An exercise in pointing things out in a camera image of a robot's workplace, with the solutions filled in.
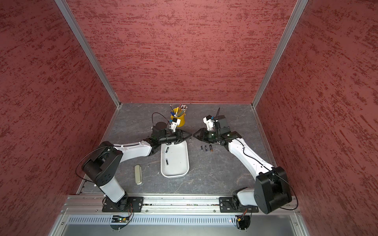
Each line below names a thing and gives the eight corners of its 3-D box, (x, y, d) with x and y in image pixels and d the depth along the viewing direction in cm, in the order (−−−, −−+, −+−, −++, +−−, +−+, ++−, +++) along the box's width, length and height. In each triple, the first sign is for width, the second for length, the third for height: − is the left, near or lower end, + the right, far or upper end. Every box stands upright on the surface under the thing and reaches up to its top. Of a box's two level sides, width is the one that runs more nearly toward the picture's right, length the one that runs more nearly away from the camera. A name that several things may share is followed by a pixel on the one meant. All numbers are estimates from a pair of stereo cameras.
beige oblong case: (136, 185, 82) (134, 183, 79) (136, 167, 88) (135, 165, 86) (142, 183, 82) (140, 182, 80) (141, 166, 89) (140, 164, 86)
